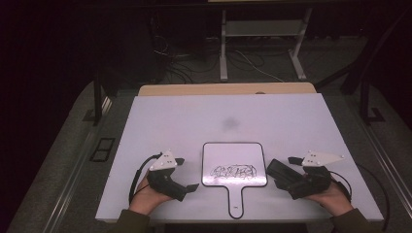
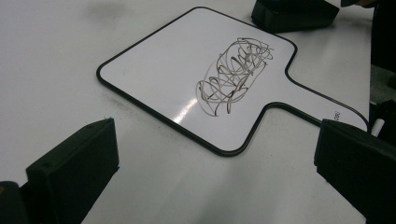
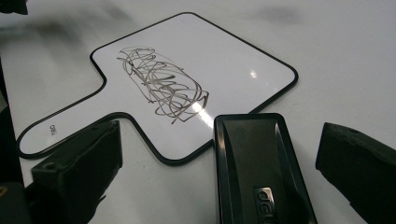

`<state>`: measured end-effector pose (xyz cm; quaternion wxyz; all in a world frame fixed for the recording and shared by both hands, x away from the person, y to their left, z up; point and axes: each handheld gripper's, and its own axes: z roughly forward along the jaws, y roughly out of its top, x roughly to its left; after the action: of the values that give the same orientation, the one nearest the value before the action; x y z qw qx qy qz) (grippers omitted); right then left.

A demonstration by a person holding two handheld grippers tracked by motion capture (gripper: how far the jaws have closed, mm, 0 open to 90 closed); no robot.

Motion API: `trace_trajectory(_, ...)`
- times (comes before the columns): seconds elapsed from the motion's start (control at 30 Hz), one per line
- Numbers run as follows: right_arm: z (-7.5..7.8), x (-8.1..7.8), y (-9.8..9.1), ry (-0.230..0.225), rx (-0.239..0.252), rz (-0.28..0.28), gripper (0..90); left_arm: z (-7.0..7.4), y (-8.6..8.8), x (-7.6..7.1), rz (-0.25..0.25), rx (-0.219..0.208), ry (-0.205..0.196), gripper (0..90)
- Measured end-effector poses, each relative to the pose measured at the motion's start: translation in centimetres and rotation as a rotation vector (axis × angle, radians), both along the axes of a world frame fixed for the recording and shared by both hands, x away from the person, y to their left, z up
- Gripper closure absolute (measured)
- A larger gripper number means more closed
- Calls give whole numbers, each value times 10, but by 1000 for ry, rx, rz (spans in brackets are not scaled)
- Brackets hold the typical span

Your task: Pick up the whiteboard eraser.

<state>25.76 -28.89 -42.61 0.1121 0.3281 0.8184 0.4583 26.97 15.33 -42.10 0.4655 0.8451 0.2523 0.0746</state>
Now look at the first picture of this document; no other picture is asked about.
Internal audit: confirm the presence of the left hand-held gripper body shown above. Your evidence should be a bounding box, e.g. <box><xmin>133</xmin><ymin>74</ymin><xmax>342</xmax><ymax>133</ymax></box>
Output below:
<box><xmin>147</xmin><ymin>149</ymin><xmax>188</xmax><ymax>202</ymax></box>

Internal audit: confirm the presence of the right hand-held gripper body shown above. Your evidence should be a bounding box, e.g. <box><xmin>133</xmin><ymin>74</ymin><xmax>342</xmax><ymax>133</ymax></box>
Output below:
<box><xmin>287</xmin><ymin>150</ymin><xmax>346</xmax><ymax>200</ymax></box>

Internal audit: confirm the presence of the black whiteboard eraser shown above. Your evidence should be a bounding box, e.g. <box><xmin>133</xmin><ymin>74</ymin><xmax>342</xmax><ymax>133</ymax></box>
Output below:
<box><xmin>265</xmin><ymin>158</ymin><xmax>306</xmax><ymax>191</ymax></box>

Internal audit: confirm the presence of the person's left hand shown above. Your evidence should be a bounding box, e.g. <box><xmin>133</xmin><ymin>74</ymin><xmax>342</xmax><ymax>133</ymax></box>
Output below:
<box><xmin>128</xmin><ymin>176</ymin><xmax>173</xmax><ymax>216</ymax></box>

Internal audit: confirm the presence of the person's right hand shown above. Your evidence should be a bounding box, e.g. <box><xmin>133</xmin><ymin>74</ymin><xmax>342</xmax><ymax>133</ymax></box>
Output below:
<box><xmin>304</xmin><ymin>174</ymin><xmax>355</xmax><ymax>216</ymax></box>

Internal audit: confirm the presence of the large white table board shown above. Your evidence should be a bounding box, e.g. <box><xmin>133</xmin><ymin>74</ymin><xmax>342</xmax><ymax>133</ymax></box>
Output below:
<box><xmin>95</xmin><ymin>92</ymin><xmax>385</xmax><ymax>223</ymax></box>

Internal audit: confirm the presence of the black metal stand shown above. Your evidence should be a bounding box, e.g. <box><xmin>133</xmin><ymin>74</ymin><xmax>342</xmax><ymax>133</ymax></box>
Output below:
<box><xmin>82</xmin><ymin>69</ymin><xmax>105</xmax><ymax>127</ymax></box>
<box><xmin>359</xmin><ymin>76</ymin><xmax>387</xmax><ymax>126</ymax></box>

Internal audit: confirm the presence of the white metal stand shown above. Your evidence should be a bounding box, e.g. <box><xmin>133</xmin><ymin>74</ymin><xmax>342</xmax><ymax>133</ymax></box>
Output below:
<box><xmin>219</xmin><ymin>7</ymin><xmax>314</xmax><ymax>83</ymax></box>

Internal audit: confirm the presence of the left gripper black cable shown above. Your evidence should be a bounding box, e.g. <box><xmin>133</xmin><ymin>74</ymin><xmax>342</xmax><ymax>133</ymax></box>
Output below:
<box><xmin>127</xmin><ymin>152</ymin><xmax>163</xmax><ymax>206</ymax></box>

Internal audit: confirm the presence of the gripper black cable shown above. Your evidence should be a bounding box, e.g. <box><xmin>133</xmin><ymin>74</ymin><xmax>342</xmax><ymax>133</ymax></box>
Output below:
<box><xmin>127</xmin><ymin>152</ymin><xmax>163</xmax><ymax>206</ymax></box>
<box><xmin>329</xmin><ymin>162</ymin><xmax>391</xmax><ymax>233</ymax></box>

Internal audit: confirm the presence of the small whiteboard with handle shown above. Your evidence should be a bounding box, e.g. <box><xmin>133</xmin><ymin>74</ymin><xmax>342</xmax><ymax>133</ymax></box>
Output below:
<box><xmin>201</xmin><ymin>141</ymin><xmax>269</xmax><ymax>220</ymax></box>

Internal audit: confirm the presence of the black floor socket frame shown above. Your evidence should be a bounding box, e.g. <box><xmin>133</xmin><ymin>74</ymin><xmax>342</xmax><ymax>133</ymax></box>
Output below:
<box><xmin>89</xmin><ymin>137</ymin><xmax>117</xmax><ymax>163</ymax></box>

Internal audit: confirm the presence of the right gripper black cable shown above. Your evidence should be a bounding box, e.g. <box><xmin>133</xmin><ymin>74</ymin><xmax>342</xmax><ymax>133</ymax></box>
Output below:
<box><xmin>329</xmin><ymin>162</ymin><xmax>391</xmax><ymax>233</ymax></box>

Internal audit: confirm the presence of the tangle of black floor cables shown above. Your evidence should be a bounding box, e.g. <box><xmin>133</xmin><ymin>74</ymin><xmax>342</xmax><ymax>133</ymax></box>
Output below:
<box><xmin>149</xmin><ymin>33</ymin><xmax>224</xmax><ymax>85</ymax></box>

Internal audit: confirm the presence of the white floor cable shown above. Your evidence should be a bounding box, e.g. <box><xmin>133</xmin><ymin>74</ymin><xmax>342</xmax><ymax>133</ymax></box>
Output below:
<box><xmin>233</xmin><ymin>49</ymin><xmax>286</xmax><ymax>83</ymax></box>

